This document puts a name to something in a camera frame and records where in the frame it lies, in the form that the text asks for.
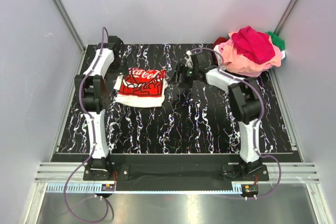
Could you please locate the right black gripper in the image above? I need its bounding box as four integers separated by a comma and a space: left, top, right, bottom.
168, 62, 198, 89

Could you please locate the white t-shirt red print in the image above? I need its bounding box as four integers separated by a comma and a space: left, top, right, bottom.
114, 68, 167, 108

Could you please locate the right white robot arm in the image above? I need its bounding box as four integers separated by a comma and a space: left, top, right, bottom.
169, 50, 265, 180

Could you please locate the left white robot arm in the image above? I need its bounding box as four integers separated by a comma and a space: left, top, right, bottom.
74, 36, 127, 180

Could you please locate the pink t-shirt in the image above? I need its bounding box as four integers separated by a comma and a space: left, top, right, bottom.
223, 33, 286, 77

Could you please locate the dark red t-shirt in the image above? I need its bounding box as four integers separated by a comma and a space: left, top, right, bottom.
213, 37, 230, 67

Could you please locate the magenta t-shirt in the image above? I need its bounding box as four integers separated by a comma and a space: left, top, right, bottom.
230, 26, 275, 65

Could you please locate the green t-shirt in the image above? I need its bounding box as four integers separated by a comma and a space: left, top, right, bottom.
266, 31, 286, 51

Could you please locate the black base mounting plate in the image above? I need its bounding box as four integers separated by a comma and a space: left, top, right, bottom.
83, 154, 269, 184

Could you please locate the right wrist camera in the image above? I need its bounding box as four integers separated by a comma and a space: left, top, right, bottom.
185, 50, 211, 69

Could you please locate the left aluminium corner post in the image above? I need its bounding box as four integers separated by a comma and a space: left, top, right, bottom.
52, 0, 86, 52

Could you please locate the aluminium corner post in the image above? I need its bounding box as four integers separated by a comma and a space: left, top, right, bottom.
52, 0, 86, 52
274, 0, 299, 36

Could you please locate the right aluminium corner post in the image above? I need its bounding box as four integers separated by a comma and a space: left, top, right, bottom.
274, 0, 299, 36

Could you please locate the aluminium rail profile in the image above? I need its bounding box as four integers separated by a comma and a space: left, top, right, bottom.
34, 162, 320, 184

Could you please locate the grey slotted cable duct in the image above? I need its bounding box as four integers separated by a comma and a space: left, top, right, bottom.
46, 183, 242, 195

